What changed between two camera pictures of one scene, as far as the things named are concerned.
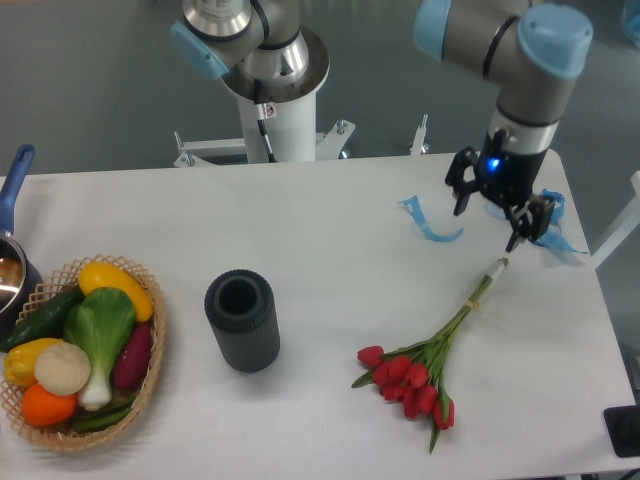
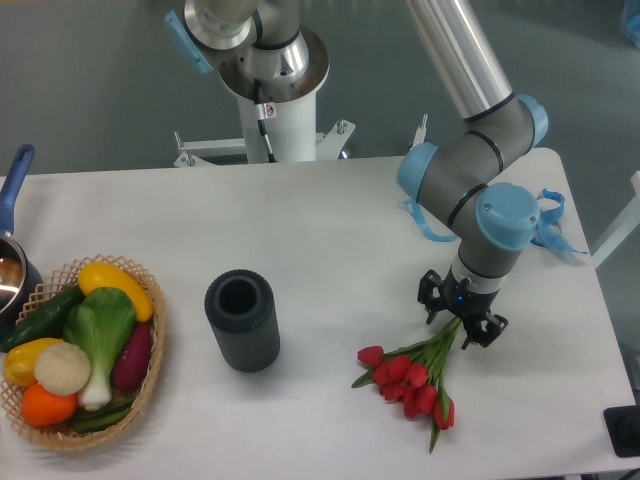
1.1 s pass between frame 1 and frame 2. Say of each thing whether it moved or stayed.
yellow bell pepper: stayed
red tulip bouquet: stayed
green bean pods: stayed
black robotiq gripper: moved
